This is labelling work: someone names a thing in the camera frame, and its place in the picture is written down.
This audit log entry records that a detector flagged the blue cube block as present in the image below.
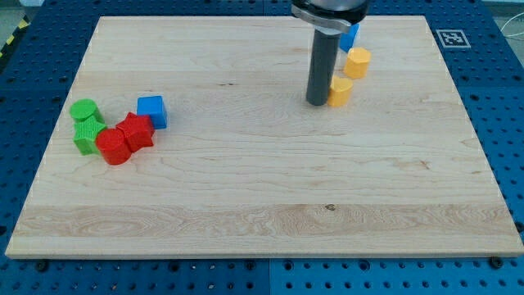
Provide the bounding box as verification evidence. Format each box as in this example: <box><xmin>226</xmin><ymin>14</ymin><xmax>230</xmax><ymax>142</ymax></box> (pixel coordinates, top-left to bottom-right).
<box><xmin>137</xmin><ymin>95</ymin><xmax>168</xmax><ymax>129</ymax></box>

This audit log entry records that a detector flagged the light wooden board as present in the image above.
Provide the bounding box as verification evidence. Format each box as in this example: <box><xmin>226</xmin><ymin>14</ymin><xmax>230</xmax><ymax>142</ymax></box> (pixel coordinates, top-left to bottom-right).
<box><xmin>6</xmin><ymin>16</ymin><xmax>523</xmax><ymax>259</ymax></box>

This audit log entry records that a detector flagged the yellow heart block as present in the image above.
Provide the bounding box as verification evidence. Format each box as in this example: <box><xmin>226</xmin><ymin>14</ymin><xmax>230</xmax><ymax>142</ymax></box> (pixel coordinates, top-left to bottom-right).
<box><xmin>327</xmin><ymin>75</ymin><xmax>354</xmax><ymax>107</ymax></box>

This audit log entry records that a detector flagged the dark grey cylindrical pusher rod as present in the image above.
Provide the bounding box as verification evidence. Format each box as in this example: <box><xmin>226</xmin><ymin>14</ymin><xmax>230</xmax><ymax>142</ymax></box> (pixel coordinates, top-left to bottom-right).
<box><xmin>306</xmin><ymin>29</ymin><xmax>341</xmax><ymax>106</ymax></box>

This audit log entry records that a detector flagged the red star block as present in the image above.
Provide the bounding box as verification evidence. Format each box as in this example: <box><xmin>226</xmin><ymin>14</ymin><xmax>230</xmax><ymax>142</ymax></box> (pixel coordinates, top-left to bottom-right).
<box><xmin>116</xmin><ymin>112</ymin><xmax>155</xmax><ymax>152</ymax></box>

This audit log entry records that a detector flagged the yellow hexagon block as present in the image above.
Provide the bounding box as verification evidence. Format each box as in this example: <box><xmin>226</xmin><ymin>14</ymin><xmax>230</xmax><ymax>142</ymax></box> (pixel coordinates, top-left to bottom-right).
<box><xmin>343</xmin><ymin>48</ymin><xmax>372</xmax><ymax>79</ymax></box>

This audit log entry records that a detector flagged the blue block behind rod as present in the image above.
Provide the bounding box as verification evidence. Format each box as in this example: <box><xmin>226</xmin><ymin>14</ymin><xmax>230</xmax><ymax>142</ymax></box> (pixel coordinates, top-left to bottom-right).
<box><xmin>339</xmin><ymin>24</ymin><xmax>360</xmax><ymax>52</ymax></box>

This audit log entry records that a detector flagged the red cylinder block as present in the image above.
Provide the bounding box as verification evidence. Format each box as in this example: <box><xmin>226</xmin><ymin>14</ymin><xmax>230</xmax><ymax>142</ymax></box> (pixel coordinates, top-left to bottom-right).
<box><xmin>95</xmin><ymin>129</ymin><xmax>132</xmax><ymax>166</ymax></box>

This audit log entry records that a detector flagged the green star block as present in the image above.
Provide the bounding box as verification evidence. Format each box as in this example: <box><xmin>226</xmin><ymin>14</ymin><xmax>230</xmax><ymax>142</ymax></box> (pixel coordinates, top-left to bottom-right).
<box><xmin>73</xmin><ymin>116</ymin><xmax>106</xmax><ymax>156</ymax></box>

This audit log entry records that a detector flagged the green cylinder block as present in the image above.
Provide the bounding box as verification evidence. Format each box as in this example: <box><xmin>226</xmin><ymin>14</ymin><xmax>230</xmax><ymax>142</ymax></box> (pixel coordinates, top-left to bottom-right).
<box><xmin>70</xmin><ymin>98</ymin><xmax>105</xmax><ymax>123</ymax></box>

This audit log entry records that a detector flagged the white fiducial marker tag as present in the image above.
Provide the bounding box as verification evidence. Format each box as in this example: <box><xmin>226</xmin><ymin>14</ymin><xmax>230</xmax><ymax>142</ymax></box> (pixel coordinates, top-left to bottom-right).
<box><xmin>436</xmin><ymin>29</ymin><xmax>471</xmax><ymax>48</ymax></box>

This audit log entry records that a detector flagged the yellow black hazard tape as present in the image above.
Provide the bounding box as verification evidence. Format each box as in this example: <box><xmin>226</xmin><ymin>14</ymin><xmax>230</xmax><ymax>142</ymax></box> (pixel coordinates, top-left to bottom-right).
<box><xmin>1</xmin><ymin>16</ymin><xmax>30</xmax><ymax>59</ymax></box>

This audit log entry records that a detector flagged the white cable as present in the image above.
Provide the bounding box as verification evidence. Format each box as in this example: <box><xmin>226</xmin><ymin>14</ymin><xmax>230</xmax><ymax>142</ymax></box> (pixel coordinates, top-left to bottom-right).
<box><xmin>499</xmin><ymin>11</ymin><xmax>524</xmax><ymax>41</ymax></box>

